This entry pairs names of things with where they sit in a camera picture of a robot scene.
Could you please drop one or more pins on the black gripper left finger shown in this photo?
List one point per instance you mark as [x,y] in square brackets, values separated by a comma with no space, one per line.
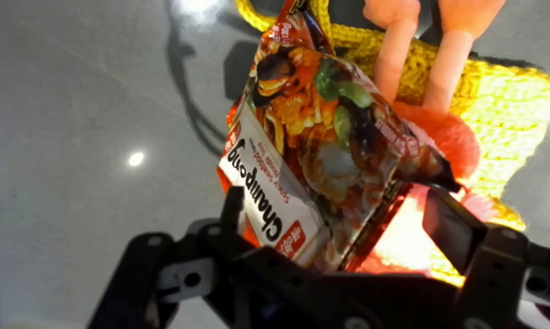
[234,211]

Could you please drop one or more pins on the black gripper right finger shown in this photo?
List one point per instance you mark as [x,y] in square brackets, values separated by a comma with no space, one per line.
[457,229]

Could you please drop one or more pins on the brown instant noodle packet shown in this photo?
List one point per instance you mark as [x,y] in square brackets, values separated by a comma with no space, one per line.
[322,140]

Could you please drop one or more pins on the yellow crochet sunflower bag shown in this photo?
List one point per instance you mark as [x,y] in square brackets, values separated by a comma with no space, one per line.
[505,122]

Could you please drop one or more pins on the peach plush toy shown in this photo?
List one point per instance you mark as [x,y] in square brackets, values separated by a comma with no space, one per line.
[399,56]

